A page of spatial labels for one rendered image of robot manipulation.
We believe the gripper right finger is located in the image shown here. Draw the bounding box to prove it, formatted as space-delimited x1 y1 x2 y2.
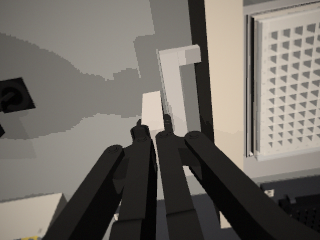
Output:
151 91 320 240

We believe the dark grey bench mat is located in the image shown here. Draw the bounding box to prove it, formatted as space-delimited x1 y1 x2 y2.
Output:
0 0 192 203

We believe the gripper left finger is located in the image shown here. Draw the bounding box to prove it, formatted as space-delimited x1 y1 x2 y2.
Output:
42 92 159 240

